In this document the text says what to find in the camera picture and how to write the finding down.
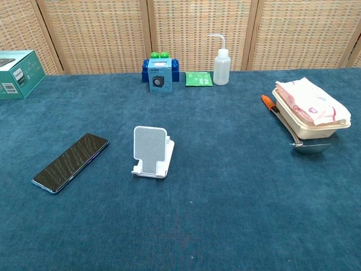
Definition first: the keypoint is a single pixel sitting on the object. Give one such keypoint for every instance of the white plastic squeeze bottle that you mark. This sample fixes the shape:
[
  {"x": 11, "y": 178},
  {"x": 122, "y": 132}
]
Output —
[{"x": 221, "y": 69}]

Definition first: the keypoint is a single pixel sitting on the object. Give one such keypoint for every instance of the woven rattan folding screen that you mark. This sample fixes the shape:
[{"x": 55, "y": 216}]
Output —
[{"x": 197, "y": 31}]

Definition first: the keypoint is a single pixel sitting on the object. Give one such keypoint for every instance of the white phone stand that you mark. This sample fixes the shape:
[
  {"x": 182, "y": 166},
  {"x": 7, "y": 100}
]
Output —
[{"x": 149, "y": 149}]

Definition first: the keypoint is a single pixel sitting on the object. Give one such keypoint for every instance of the teal cardboard product box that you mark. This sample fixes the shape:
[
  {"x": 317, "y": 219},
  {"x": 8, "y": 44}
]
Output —
[{"x": 17, "y": 76}]

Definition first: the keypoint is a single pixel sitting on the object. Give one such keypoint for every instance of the pink white wrapped package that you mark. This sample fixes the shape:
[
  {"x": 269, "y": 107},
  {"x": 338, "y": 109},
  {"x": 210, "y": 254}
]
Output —
[{"x": 310, "y": 101}]

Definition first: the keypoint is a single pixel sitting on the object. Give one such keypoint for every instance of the green sachet packet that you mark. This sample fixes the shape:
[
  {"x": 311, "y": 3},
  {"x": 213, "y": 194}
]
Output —
[{"x": 198, "y": 79}]

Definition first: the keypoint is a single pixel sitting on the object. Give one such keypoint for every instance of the cream plastic food container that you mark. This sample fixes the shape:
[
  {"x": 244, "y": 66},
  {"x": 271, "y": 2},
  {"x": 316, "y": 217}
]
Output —
[{"x": 310, "y": 128}]

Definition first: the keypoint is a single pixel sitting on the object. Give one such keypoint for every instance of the black smartphone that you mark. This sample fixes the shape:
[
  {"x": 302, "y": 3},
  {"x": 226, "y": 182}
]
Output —
[{"x": 69, "y": 164}]

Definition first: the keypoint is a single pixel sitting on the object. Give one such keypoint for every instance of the metal ladle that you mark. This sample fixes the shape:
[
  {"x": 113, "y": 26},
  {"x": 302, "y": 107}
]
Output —
[{"x": 310, "y": 148}]

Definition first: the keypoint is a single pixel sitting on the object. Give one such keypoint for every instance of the light blue speaker box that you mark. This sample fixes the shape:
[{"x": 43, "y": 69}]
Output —
[{"x": 160, "y": 79}]

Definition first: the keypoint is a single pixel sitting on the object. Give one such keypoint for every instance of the orange marker pen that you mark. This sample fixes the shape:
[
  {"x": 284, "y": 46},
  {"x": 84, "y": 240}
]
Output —
[{"x": 268, "y": 102}]

